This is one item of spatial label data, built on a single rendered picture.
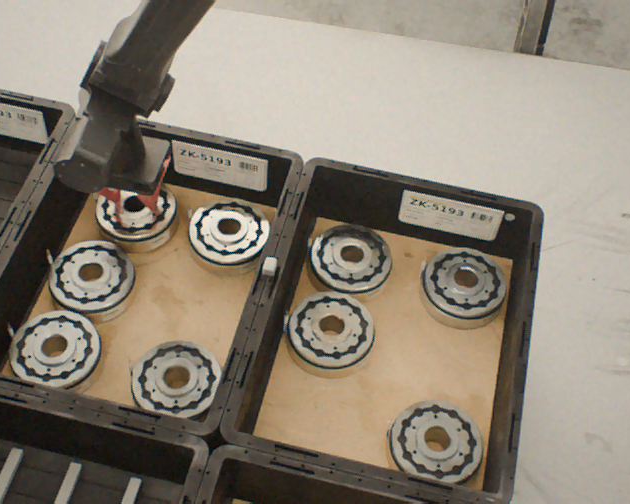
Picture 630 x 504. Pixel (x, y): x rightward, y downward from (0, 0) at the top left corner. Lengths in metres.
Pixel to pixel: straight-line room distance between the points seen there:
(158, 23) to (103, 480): 0.50
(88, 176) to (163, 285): 0.22
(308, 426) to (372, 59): 0.78
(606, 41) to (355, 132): 1.52
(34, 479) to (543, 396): 0.65
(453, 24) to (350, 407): 1.91
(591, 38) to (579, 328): 1.67
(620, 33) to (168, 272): 2.04
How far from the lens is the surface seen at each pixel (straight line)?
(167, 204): 1.21
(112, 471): 1.07
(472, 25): 2.87
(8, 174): 1.32
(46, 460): 1.08
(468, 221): 1.19
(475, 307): 1.15
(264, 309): 1.03
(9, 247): 1.11
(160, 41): 0.85
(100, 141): 1.00
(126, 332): 1.14
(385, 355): 1.13
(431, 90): 1.61
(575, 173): 1.55
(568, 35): 2.92
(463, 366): 1.14
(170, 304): 1.16
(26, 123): 1.29
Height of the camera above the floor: 1.80
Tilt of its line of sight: 54 degrees down
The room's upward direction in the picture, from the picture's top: 5 degrees clockwise
